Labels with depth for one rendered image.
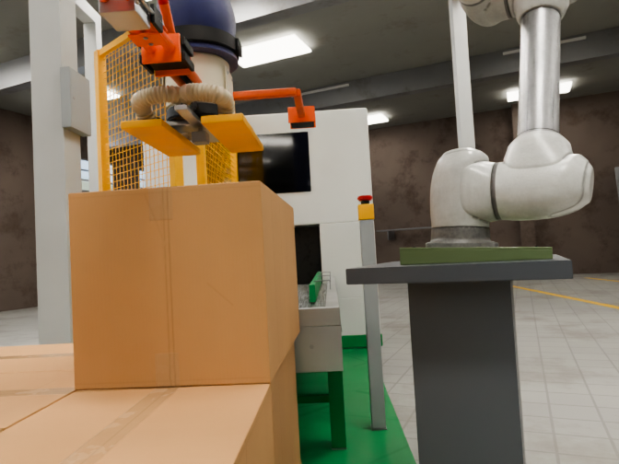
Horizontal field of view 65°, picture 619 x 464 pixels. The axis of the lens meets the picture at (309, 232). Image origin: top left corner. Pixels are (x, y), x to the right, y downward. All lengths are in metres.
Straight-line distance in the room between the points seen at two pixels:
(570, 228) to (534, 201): 11.11
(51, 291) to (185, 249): 1.72
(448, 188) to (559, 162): 0.27
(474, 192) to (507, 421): 0.56
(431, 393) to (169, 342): 0.68
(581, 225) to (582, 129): 2.15
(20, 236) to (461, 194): 10.49
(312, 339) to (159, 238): 0.78
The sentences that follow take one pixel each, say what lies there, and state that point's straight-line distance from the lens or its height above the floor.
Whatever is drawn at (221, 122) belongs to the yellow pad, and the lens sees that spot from 1.17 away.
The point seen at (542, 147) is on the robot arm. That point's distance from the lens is 1.33.
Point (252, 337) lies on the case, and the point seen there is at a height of 0.64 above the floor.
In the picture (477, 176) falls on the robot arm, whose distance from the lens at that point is 1.33.
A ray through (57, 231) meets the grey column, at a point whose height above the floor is 0.97.
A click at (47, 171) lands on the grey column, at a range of 2.71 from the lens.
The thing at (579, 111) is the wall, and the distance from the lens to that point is 12.75.
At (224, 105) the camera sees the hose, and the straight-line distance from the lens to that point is 1.18.
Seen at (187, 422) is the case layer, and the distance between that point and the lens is 0.82.
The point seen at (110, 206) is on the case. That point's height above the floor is 0.91.
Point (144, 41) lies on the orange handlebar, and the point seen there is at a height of 1.22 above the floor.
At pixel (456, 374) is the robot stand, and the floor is 0.47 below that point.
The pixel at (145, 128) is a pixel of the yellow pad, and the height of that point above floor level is 1.11.
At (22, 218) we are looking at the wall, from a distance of 11.38.
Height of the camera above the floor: 0.79
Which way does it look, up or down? 2 degrees up
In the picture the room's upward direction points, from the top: 3 degrees counter-clockwise
